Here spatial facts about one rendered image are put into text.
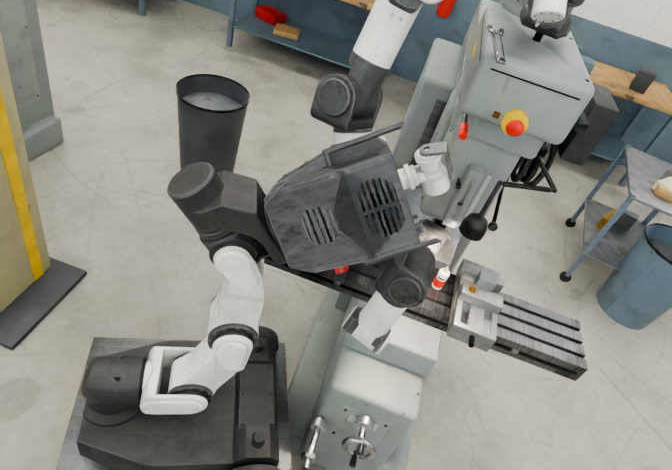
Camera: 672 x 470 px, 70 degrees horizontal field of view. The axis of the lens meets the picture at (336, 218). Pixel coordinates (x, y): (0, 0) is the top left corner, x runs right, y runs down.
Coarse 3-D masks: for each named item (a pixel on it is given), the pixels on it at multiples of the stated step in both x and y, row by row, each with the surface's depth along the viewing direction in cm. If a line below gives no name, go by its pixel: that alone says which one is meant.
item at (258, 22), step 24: (144, 0) 511; (360, 0) 453; (240, 24) 507; (264, 24) 523; (288, 24) 540; (312, 48) 506; (336, 48) 522; (600, 72) 467; (624, 72) 488; (648, 72) 440; (624, 96) 438; (648, 96) 447; (600, 144) 501; (624, 144) 517
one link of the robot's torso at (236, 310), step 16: (224, 256) 109; (240, 256) 110; (224, 272) 113; (240, 272) 114; (256, 272) 116; (224, 288) 125; (240, 288) 119; (256, 288) 120; (224, 304) 126; (240, 304) 127; (256, 304) 128; (224, 320) 131; (240, 320) 132; (256, 320) 133; (208, 336) 134; (256, 336) 136
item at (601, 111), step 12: (600, 96) 152; (588, 108) 150; (600, 108) 146; (612, 108) 146; (588, 120) 149; (600, 120) 148; (612, 120) 147; (576, 132) 153; (588, 132) 151; (600, 132) 150; (564, 144) 159; (576, 144) 154; (588, 144) 153; (564, 156) 158; (576, 156) 157; (588, 156) 156
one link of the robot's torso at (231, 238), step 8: (232, 232) 110; (200, 240) 113; (208, 240) 110; (216, 240) 109; (224, 240) 109; (232, 240) 110; (240, 240) 111; (248, 240) 112; (256, 240) 115; (208, 248) 112; (216, 248) 111; (248, 248) 113; (256, 248) 116; (256, 256) 117
